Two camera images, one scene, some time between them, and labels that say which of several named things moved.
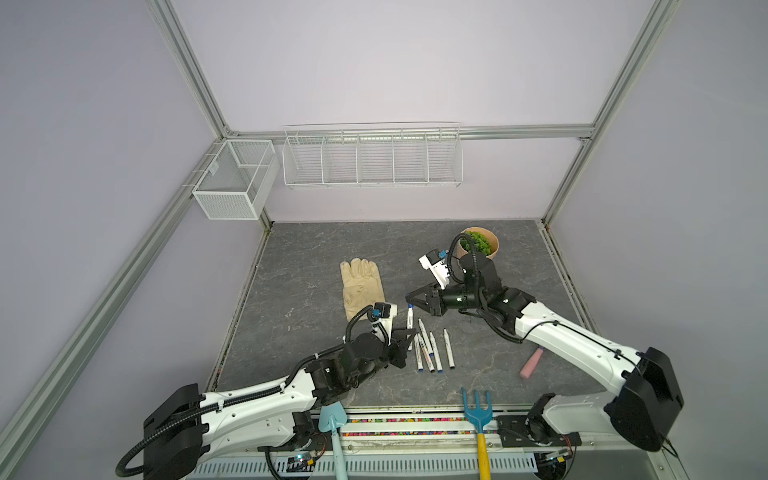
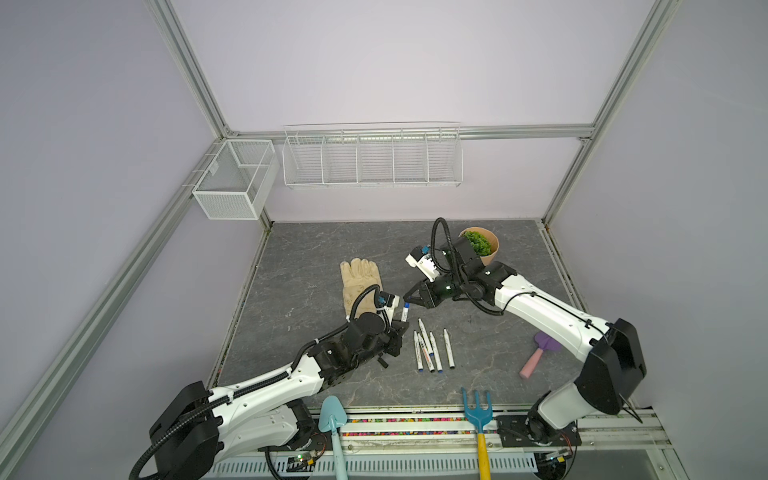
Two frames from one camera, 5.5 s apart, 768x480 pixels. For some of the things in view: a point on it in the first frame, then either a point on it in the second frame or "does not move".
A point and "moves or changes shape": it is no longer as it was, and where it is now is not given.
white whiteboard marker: (418, 353) does not move
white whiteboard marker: (410, 324) moves or changes shape
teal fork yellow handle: (480, 416) does not move
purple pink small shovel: (531, 363) does not move
